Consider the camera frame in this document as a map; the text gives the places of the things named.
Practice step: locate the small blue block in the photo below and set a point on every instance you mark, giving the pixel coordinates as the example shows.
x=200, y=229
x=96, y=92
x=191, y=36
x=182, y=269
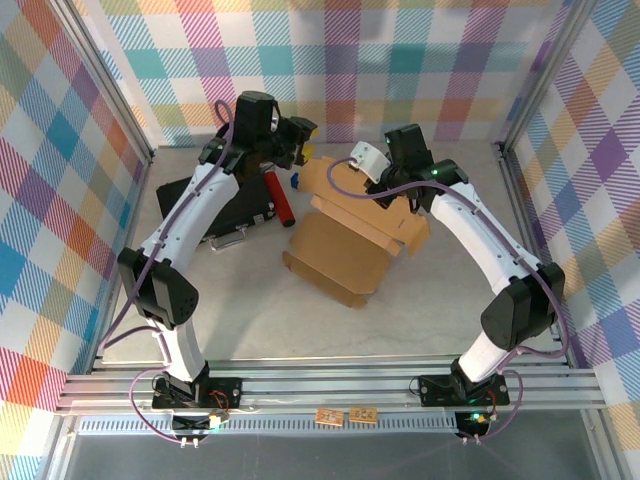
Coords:
x=295, y=181

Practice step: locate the aluminium frame side rail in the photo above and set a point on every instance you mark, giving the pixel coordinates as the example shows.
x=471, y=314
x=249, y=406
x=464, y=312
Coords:
x=131, y=220
x=525, y=215

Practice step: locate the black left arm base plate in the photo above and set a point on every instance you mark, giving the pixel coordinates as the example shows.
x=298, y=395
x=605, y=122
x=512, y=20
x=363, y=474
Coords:
x=225, y=392

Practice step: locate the small wooden tags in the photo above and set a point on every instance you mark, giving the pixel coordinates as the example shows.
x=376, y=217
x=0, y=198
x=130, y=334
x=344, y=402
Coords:
x=329, y=416

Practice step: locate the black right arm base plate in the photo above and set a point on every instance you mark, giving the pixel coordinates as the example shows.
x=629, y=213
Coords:
x=435, y=390

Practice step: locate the aluminium frame cross rail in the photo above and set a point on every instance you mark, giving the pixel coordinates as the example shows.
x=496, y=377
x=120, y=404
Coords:
x=325, y=387

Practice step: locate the red microphone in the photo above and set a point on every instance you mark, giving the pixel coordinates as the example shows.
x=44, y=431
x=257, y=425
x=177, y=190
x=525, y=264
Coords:
x=280, y=200

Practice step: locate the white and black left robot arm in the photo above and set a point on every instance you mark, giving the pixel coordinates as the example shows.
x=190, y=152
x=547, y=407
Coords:
x=170, y=235

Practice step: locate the brown cardboard box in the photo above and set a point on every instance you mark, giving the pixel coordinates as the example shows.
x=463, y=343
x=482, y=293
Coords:
x=335, y=250

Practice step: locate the aluminium frame post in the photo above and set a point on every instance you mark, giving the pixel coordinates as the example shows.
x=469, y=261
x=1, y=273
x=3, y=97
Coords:
x=100, y=75
x=545, y=75

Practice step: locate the small orange circuit board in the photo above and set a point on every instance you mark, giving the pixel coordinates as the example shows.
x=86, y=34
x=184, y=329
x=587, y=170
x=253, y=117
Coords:
x=362, y=415

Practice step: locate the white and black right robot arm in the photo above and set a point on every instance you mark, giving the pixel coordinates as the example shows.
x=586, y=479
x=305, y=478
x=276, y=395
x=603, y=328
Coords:
x=480, y=240

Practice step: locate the black carry case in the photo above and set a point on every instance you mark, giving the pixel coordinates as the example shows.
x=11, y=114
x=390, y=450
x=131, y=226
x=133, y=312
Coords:
x=250, y=200

